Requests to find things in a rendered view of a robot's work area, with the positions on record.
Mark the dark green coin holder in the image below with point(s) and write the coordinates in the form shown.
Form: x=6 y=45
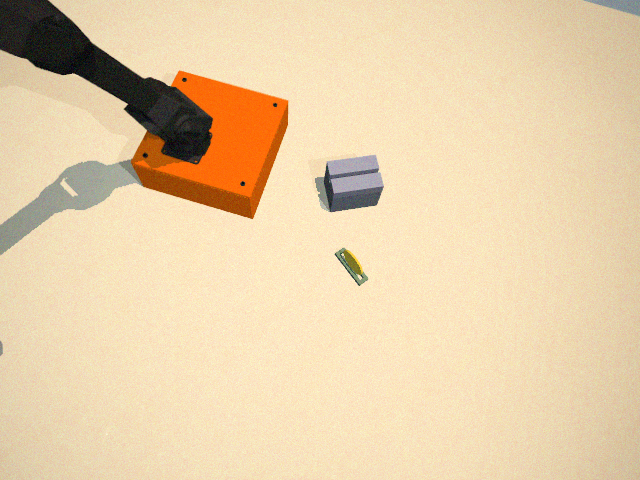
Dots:
x=348 y=268

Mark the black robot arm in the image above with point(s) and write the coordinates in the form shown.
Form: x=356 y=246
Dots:
x=36 y=30

